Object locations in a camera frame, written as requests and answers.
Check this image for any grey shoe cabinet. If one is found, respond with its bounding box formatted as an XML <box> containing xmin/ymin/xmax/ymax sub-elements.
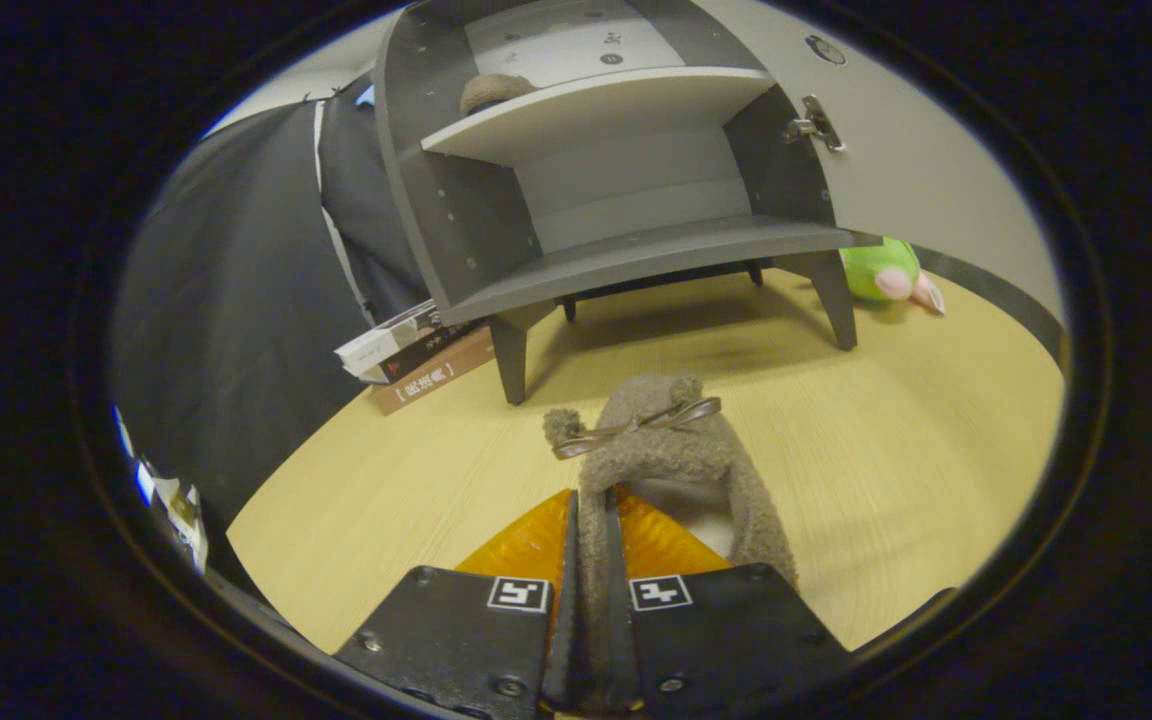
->
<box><xmin>373</xmin><ymin>0</ymin><xmax>882</xmax><ymax>406</ymax></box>

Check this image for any black backdrop cloth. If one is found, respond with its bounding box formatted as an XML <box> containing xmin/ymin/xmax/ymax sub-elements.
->
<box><xmin>111</xmin><ymin>75</ymin><xmax>432</xmax><ymax>531</ymax></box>

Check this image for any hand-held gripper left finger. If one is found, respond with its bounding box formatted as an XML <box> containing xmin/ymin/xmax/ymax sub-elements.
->
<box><xmin>334</xmin><ymin>488</ymin><xmax>580</xmax><ymax>720</ymax></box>

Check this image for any dark book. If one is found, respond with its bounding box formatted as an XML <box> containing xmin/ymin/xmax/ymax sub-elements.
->
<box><xmin>361</xmin><ymin>320</ymin><xmax>482</xmax><ymax>386</ymax></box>

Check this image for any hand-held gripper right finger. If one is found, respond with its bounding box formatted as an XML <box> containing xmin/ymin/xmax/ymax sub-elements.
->
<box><xmin>604</xmin><ymin>485</ymin><xmax>852</xmax><ymax>713</ymax></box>

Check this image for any white equipment pile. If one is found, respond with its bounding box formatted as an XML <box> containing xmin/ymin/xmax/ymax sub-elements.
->
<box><xmin>141</xmin><ymin>460</ymin><xmax>209</xmax><ymax>573</ymax></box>

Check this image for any green plush toy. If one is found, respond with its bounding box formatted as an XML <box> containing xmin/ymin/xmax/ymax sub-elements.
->
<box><xmin>839</xmin><ymin>236</ymin><xmax>947</xmax><ymax>317</ymax></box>

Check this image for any brown fuzzy shoe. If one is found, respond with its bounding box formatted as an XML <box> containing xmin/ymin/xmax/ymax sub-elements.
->
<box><xmin>543</xmin><ymin>373</ymin><xmax>799</xmax><ymax>713</ymax></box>
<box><xmin>459</xmin><ymin>73</ymin><xmax>537</xmax><ymax>118</ymax></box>

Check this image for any brown book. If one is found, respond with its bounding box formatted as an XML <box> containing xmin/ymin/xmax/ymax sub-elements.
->
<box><xmin>369</xmin><ymin>328</ymin><xmax>499</xmax><ymax>417</ymax></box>

